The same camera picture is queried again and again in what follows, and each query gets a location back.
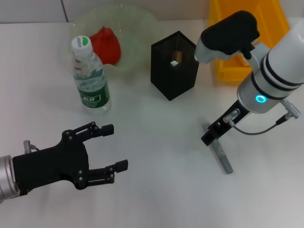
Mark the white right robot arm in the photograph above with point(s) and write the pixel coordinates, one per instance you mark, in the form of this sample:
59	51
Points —
275	71

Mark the clear water bottle green label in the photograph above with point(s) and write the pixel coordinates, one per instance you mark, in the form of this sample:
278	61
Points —
91	78

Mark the translucent green fruit plate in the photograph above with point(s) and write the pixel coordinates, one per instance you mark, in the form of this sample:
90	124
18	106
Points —
137	35

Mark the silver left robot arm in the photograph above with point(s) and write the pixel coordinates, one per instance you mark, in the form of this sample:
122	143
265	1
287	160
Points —
7	178

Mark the black mesh pen holder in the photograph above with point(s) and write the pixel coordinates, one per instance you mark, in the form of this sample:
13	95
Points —
174	80

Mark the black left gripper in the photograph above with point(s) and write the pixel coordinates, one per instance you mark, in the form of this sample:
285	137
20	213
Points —
54	164

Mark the yellow plastic bin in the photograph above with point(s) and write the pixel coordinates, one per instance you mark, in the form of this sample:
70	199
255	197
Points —
268	14

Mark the red-orange fruit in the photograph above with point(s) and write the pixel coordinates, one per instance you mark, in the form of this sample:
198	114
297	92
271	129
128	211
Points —
109	47

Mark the tan eraser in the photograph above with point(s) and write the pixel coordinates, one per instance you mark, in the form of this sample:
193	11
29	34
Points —
177	56

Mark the grey marker pen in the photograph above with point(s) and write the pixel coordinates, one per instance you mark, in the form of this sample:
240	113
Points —
224	159

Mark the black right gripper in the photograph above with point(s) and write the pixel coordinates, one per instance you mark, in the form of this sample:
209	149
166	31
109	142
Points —
228	121

